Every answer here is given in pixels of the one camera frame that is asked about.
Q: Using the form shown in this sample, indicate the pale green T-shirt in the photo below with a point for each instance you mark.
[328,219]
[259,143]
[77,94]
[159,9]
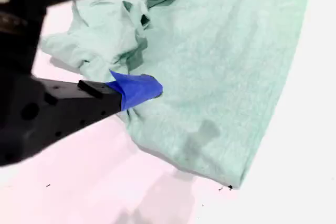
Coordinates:
[223,77]

